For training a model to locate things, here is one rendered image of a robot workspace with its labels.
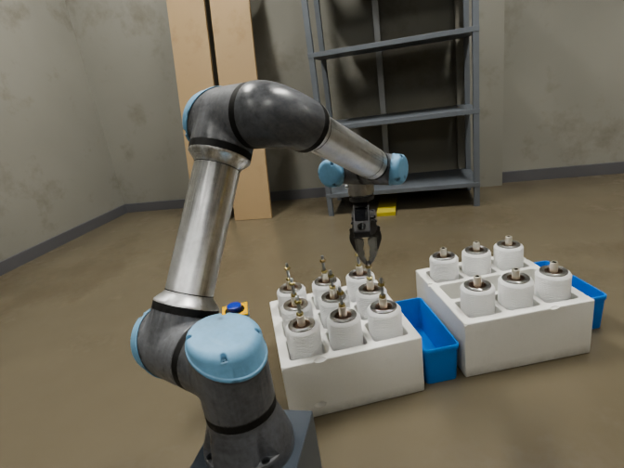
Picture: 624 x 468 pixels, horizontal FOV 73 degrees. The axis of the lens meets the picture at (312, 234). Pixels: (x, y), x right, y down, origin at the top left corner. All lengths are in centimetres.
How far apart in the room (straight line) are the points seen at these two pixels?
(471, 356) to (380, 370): 28
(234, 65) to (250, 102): 252
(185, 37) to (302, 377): 277
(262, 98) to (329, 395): 82
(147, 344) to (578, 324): 117
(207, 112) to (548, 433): 106
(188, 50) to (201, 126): 267
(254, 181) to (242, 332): 249
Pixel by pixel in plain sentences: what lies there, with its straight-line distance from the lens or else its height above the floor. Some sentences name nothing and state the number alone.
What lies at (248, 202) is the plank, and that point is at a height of 12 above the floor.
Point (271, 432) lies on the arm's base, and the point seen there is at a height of 36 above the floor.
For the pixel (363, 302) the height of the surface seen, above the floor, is 23.
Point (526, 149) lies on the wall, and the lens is 344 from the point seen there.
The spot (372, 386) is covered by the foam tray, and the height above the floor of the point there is 6.
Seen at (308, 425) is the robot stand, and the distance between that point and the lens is 82.
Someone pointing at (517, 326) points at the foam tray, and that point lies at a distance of 135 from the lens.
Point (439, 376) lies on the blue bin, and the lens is 134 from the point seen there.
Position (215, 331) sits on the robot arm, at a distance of 67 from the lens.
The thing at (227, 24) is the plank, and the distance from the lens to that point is 332.
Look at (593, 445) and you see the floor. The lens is 126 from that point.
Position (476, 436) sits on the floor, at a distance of 121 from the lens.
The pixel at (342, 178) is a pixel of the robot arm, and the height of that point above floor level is 63.
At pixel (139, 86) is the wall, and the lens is 393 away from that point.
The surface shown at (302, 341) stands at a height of 23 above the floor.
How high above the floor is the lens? 86
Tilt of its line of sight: 19 degrees down
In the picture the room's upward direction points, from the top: 8 degrees counter-clockwise
